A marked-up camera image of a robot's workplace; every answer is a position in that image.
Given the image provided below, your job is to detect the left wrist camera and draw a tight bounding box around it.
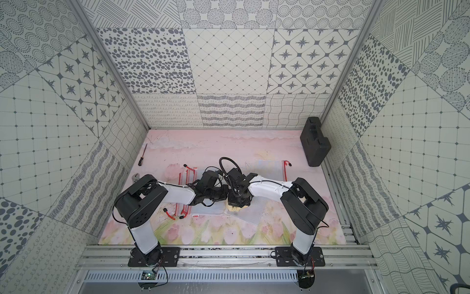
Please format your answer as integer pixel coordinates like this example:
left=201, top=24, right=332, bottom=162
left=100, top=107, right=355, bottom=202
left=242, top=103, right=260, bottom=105
left=198, top=170, right=219, bottom=191

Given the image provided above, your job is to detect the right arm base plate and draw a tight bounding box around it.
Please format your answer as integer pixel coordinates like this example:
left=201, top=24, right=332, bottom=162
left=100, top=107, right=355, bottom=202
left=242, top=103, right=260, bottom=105
left=275, top=245, right=326, bottom=268

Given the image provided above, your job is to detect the black red screwdriver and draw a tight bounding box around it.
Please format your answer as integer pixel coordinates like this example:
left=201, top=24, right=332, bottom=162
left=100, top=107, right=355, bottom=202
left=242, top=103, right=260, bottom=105
left=138, top=144, right=148, bottom=167

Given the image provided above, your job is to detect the aluminium mounting rail frame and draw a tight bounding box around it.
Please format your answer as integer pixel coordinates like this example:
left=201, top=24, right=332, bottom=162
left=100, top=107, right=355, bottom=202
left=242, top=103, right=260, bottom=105
left=73, top=244, right=378, bottom=287

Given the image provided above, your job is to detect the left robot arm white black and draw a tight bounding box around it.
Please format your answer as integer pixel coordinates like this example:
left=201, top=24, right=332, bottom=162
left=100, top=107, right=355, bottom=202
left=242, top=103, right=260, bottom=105
left=114, top=171, right=229, bottom=267

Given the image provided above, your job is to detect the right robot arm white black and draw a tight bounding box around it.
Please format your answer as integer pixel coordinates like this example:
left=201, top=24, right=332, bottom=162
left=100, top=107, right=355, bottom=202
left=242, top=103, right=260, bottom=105
left=223, top=168, right=329, bottom=265

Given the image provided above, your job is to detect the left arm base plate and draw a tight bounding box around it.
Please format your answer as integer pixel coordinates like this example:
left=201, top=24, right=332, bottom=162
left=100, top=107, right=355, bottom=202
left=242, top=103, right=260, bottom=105
left=127, top=242, right=181, bottom=268

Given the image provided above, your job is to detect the black plastic case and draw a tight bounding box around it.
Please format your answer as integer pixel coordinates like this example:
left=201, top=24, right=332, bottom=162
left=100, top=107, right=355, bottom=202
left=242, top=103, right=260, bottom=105
left=300, top=117, right=331, bottom=167

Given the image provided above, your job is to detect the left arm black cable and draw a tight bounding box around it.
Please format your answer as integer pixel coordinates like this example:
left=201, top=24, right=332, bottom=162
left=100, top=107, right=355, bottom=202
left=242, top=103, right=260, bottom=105
left=201, top=166, right=223, bottom=184

